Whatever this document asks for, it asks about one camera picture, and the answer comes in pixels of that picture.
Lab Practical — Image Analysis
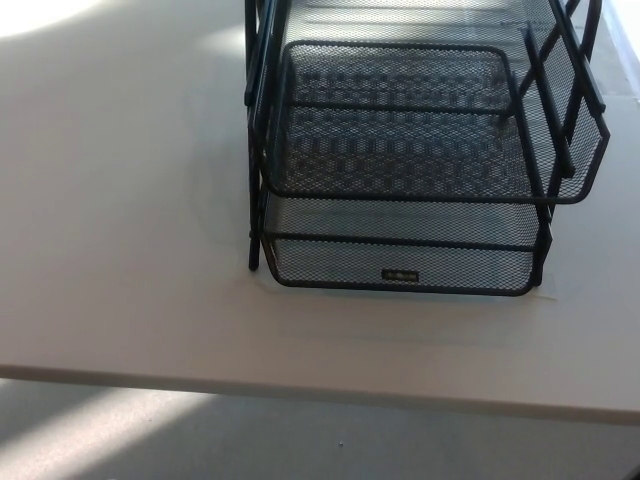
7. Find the black mesh tray with label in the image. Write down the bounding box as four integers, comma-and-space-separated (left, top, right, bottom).
263, 39, 554, 298

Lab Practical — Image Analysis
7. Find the black mesh sliding tray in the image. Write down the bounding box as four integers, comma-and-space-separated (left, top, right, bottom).
244, 0, 612, 205

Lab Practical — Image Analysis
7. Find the black metal organizer frame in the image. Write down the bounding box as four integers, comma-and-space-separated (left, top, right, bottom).
243, 0, 608, 289

